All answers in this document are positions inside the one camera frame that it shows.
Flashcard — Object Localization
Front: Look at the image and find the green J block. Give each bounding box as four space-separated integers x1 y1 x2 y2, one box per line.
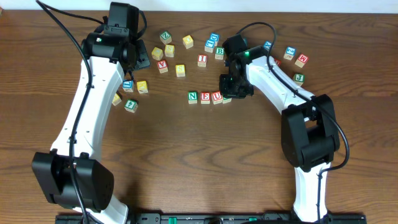
293 73 305 86

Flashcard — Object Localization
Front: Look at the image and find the blue L block upper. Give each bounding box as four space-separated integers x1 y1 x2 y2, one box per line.
205 39 215 53

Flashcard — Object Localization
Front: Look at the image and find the red E block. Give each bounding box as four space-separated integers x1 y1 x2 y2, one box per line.
200 92 211 105

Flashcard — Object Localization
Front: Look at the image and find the blue X block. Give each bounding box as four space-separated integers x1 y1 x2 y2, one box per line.
263 40 272 50

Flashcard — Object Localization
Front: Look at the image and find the green N block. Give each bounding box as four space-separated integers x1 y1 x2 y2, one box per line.
188 91 198 104

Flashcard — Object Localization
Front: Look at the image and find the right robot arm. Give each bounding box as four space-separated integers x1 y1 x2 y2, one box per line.
220 34 340 222

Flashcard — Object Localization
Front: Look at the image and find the green R block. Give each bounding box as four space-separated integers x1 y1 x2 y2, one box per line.
223 98 232 104

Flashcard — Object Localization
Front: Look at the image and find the yellow s block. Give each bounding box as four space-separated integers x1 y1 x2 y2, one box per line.
164 44 175 58
175 64 186 77

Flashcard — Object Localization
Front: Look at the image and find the yellow C block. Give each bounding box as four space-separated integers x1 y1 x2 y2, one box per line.
151 47 164 61

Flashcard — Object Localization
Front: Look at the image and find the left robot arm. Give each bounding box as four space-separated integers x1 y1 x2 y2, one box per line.
32 2 150 223

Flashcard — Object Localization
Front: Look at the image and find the yellow O block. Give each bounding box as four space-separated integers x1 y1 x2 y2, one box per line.
183 35 194 49

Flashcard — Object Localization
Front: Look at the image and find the red u block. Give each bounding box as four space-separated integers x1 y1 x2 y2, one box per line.
274 59 282 67
211 91 223 105

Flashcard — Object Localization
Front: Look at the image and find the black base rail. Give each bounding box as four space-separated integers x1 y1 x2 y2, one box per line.
55 212 368 224

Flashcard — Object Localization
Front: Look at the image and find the green Z block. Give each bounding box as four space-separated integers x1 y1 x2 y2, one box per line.
160 30 172 45

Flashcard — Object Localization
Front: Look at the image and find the yellow G block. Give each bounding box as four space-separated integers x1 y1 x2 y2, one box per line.
112 93 122 106

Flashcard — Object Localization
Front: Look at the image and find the blue D block upper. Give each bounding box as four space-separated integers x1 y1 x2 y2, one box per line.
209 32 220 47

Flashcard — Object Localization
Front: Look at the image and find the red A block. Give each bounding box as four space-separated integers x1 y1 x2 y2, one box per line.
157 60 169 73

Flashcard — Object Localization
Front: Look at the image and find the blue 2 block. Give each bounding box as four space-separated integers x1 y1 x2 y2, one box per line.
284 46 296 60

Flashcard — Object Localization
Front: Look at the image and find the green 4 block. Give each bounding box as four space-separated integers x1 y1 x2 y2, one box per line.
124 100 138 113

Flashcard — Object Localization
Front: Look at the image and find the red M block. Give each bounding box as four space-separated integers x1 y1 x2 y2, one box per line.
295 54 308 68

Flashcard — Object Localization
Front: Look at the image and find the green B block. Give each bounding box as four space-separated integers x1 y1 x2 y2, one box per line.
215 47 224 60

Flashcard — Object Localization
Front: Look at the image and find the yellow K block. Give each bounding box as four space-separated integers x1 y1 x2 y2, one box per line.
136 80 149 94

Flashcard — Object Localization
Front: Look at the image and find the red I block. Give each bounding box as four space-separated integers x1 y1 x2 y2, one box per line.
197 54 208 67

